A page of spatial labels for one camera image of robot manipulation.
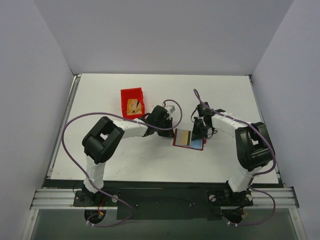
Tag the red plastic bin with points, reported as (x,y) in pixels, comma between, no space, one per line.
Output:
(131,93)

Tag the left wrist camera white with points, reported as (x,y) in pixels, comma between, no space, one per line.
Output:
(170,109)

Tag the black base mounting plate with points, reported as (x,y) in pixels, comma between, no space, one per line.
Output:
(165,201)

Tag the aluminium front rail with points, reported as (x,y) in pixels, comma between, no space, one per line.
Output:
(51,198)

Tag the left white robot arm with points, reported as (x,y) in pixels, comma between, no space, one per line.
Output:
(103,139)

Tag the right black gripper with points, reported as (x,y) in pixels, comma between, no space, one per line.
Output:
(199,128)

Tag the gold card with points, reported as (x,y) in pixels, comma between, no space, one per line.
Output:
(184,137)

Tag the gold cards in bin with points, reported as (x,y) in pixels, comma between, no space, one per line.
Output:
(134,107)

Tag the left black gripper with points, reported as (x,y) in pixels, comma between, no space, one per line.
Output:
(166,128)

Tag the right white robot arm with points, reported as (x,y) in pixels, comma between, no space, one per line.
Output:
(254,149)

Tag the red leather card holder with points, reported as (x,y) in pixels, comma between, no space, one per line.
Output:
(197,144)

